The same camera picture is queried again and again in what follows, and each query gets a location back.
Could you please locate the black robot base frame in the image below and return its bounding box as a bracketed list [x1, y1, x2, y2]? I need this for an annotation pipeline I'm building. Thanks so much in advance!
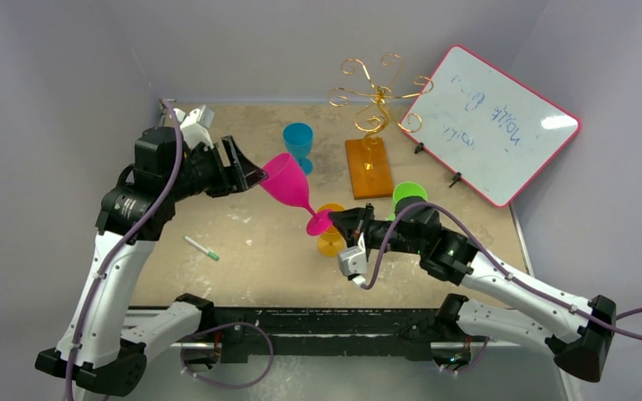
[170, 305, 491, 364]

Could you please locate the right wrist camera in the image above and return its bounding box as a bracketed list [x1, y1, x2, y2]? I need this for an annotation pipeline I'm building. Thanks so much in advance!
[337, 235, 368, 287]

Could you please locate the pink framed whiteboard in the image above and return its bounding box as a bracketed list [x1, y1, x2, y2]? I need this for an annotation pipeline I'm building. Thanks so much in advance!
[406, 44, 581, 207]

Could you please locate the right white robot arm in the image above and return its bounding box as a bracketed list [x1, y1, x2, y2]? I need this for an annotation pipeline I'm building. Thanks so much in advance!
[329, 197, 616, 383]

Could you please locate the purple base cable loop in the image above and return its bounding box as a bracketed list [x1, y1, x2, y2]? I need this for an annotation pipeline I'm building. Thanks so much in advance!
[180, 322, 275, 389]

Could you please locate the gold wire glass rack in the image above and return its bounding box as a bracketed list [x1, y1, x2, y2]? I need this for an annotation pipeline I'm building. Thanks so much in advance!
[328, 53, 435, 200]

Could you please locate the green capped white marker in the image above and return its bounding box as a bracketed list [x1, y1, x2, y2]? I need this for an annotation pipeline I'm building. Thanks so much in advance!
[183, 236, 220, 261]

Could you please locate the orange plastic wine glass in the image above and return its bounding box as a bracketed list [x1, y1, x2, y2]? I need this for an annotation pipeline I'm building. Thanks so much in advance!
[317, 203, 346, 257]

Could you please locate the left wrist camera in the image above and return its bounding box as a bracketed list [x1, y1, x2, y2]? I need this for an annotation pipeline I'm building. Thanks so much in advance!
[174, 104, 215, 150]

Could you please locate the pink plastic wine glass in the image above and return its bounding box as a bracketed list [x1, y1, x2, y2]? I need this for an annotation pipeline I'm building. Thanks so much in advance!
[261, 153, 333, 236]

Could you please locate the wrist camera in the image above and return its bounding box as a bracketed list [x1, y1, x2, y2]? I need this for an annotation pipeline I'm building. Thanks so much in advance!
[337, 235, 368, 287]
[174, 104, 215, 150]

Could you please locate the green plastic wine glass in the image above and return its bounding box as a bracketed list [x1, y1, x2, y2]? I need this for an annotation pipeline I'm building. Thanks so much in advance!
[387, 181, 427, 221]

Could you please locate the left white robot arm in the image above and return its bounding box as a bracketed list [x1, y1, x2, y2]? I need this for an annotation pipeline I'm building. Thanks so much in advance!
[35, 127, 266, 400]

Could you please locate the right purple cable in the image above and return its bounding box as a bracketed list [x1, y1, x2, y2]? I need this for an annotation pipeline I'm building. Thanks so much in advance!
[359, 201, 642, 345]

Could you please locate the blue plastic wine glass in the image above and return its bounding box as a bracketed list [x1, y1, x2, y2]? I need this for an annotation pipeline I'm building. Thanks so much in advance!
[283, 122, 313, 175]

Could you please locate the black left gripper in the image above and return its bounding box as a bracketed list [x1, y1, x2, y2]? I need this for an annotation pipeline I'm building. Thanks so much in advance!
[166, 135, 267, 202]

